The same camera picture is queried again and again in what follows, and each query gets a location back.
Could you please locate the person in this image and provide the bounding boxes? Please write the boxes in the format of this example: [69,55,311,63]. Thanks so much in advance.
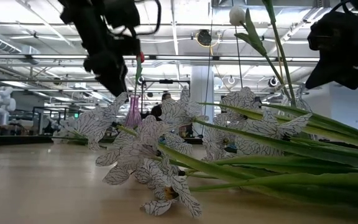
[150,92,173,122]

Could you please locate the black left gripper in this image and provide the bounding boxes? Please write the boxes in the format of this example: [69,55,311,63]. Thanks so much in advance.
[57,0,142,98]

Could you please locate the white artificial tulip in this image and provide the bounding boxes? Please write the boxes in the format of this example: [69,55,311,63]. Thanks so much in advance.
[229,5,293,100]

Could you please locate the black ceiling cable reel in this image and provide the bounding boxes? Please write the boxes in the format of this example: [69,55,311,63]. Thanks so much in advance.
[196,29,213,47]

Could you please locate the clear glass vase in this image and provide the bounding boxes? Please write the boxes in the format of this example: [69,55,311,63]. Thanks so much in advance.
[280,83,312,113]

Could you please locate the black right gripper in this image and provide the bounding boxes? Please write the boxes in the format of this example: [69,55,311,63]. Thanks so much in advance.
[305,11,358,91]

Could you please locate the pink glass vase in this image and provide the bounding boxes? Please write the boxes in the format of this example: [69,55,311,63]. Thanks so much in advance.
[124,95,143,129]

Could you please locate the red artificial tulip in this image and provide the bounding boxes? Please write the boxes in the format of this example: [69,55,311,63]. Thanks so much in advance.
[134,51,145,98]

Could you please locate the black metal gantry frame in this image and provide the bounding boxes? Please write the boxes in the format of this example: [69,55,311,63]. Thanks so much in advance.
[140,79,191,115]

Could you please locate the white building column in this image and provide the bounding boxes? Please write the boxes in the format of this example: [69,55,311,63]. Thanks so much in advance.
[191,65,216,138]

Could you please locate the white robot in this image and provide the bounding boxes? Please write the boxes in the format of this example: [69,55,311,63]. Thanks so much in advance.
[0,86,17,126]

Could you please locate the black metal table frame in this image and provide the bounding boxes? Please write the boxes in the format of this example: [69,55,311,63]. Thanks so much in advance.
[0,135,203,147]

